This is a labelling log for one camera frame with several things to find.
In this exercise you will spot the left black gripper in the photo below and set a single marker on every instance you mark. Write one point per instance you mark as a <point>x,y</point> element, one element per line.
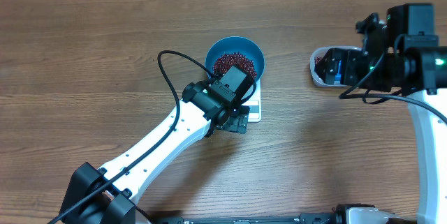
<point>239,122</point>

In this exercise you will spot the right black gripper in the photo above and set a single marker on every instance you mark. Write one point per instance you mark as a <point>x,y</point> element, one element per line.
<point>352,65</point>

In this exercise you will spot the blue plastic measuring scoop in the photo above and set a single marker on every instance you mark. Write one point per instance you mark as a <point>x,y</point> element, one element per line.
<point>338,74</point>

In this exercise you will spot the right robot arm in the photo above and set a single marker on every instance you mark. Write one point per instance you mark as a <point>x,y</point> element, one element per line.
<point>410,69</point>

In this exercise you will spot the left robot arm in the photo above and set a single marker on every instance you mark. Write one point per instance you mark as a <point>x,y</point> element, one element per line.
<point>111,193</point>

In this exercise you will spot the white digital kitchen scale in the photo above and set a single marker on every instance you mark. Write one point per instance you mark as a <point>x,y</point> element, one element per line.
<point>255,105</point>

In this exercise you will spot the blue metal bowl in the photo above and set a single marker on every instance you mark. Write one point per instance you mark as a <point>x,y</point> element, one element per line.
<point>237,44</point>

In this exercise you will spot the clear plastic food container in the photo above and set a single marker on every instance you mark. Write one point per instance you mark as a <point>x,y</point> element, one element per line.
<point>316,56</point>

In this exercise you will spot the red adzuki beans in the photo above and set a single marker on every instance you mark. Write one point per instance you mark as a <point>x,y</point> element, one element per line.
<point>227,60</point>

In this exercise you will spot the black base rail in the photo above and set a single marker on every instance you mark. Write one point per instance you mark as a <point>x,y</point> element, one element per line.
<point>305,218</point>

